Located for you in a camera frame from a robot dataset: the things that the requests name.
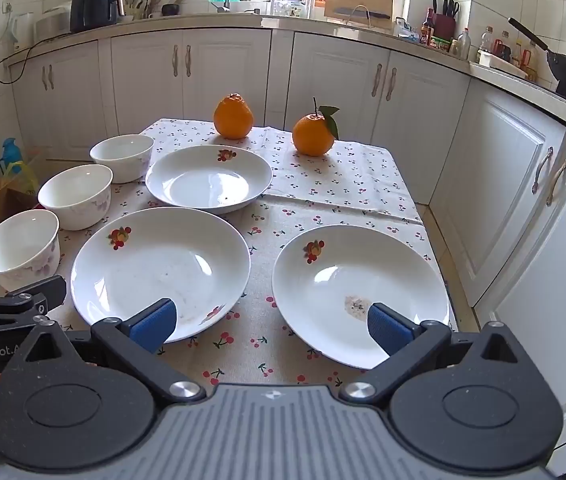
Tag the blue plastic jug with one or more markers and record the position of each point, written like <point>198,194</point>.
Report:
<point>9,152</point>

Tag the orange without leaf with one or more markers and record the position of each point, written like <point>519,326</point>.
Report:
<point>233,117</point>

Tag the white bowl with pink print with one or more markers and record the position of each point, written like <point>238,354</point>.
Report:
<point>73,195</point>
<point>13,240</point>
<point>123,160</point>

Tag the kitchen countertop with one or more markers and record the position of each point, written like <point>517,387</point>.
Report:
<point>188,22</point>

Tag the white kitchen cabinets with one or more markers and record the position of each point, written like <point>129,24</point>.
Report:
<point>223,75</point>

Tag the glass jar with lid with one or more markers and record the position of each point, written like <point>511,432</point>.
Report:
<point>296,6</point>

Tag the kitchen knife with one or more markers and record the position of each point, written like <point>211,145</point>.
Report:
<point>363,12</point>

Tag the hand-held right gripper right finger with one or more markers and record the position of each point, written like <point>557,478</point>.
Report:
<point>388,330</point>

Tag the clear bottle with red cap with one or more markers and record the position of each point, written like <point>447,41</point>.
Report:
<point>464,45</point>

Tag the white plastic tray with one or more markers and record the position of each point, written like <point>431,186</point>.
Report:
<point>503,65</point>

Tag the cherry print tablecloth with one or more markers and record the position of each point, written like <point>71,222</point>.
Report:
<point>313,185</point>

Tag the black air fryer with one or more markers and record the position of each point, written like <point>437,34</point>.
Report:
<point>90,5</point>

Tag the plastic oil bottle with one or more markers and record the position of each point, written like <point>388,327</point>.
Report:
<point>486,42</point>

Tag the dark sauce bottle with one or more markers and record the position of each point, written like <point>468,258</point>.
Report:
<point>428,30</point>

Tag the white plate with fruit print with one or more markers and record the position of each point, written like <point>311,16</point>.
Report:
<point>163,260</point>
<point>203,185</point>
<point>343,270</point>

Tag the black mortar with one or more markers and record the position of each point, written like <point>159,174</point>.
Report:
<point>170,10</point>

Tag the white electric kettle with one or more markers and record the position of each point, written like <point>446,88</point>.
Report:
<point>23,27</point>

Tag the dark red knife block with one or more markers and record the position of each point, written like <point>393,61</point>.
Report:
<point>444,27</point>

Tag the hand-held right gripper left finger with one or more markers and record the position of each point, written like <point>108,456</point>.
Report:
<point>153,325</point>

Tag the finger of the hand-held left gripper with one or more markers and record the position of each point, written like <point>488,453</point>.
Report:
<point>38,292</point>

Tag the yellow green bag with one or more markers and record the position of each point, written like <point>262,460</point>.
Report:
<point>23,177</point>

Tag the orange with green leaf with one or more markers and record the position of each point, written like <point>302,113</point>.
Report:
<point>313,135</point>

